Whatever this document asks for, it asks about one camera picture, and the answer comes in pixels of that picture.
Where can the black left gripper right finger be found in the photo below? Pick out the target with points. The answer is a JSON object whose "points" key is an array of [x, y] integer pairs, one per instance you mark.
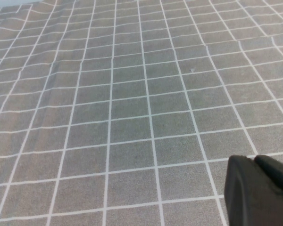
{"points": [[278, 174]]}

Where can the grey white-checked tablecloth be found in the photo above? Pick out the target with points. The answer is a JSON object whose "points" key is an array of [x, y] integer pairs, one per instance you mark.
{"points": [[108, 106]]}

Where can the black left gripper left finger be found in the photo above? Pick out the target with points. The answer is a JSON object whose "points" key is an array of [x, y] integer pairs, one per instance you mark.
{"points": [[250, 200]]}

